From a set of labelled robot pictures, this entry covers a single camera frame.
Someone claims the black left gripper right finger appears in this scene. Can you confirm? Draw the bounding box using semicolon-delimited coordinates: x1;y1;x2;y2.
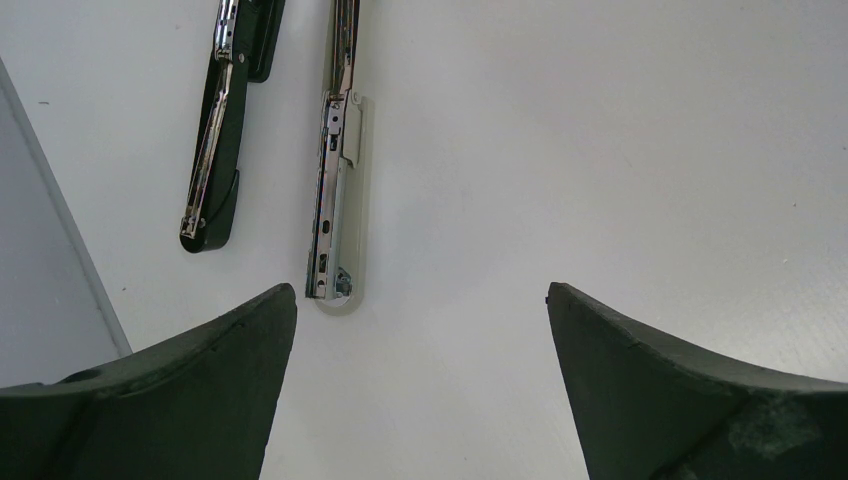
546;283;847;479

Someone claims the black stapler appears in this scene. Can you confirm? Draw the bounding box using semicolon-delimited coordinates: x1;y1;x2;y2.
179;0;286;254

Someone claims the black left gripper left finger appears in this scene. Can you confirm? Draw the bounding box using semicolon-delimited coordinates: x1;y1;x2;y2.
1;284;297;479

